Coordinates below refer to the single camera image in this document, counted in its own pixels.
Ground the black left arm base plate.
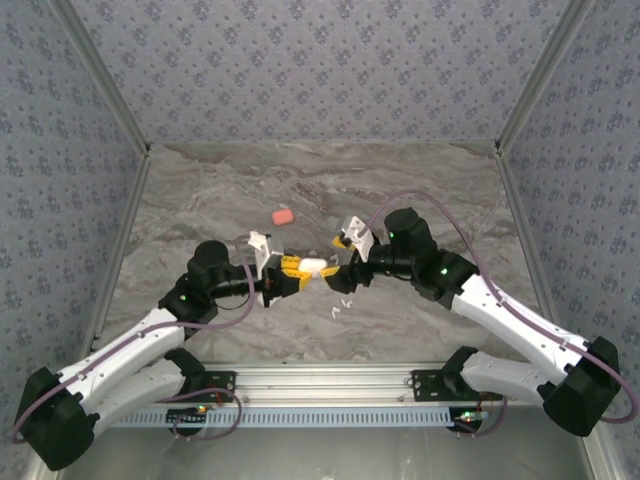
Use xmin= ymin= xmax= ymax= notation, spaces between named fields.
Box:
xmin=194 ymin=370 xmax=237 ymax=404

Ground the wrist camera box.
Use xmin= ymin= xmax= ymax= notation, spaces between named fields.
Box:
xmin=338 ymin=214 xmax=377 ymax=262
xmin=247 ymin=229 xmax=290 ymax=274

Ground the long aluminium mounting rail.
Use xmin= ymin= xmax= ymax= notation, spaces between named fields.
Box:
xmin=189 ymin=362 xmax=549 ymax=407

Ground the aluminium table side rail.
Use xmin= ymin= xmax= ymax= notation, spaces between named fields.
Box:
xmin=494 ymin=147 xmax=556 ymax=326
xmin=79 ymin=147 xmax=154 ymax=369

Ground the aluminium frame post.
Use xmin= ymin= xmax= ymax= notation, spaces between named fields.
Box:
xmin=492 ymin=0 xmax=599 ymax=156
xmin=49 ymin=0 xmax=153 ymax=156

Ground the left controller board with LED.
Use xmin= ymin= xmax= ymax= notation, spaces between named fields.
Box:
xmin=166 ymin=405 xmax=210 ymax=437

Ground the grey metal sheet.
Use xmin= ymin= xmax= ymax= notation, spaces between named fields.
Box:
xmin=64 ymin=424 xmax=601 ymax=480

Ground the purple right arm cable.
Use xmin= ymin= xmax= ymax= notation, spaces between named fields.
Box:
xmin=359 ymin=189 xmax=634 ymax=440

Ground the controller board with led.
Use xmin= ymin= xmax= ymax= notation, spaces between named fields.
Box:
xmin=166 ymin=405 xmax=210 ymax=437
xmin=446 ymin=407 xmax=489 ymax=437

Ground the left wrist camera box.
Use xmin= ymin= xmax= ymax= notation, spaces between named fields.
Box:
xmin=247 ymin=229 xmax=290 ymax=274

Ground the right controller board with LED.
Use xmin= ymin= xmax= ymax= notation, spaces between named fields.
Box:
xmin=446 ymin=407 xmax=489 ymax=437

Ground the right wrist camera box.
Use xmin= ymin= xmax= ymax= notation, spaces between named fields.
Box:
xmin=338 ymin=214 xmax=377 ymax=262

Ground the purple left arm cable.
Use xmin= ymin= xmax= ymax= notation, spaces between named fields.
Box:
xmin=10 ymin=239 xmax=254 ymax=445

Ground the short aluminium frame leg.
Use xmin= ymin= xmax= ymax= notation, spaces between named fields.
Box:
xmin=582 ymin=434 xmax=624 ymax=480

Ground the slotted pale cable duct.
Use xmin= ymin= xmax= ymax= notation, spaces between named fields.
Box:
xmin=112 ymin=406 xmax=454 ymax=430

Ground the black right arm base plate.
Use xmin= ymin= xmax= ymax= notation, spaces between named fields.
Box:
xmin=410 ymin=369 xmax=505 ymax=404

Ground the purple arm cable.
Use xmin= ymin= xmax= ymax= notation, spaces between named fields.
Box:
xmin=10 ymin=239 xmax=254 ymax=445
xmin=359 ymin=189 xmax=634 ymax=440

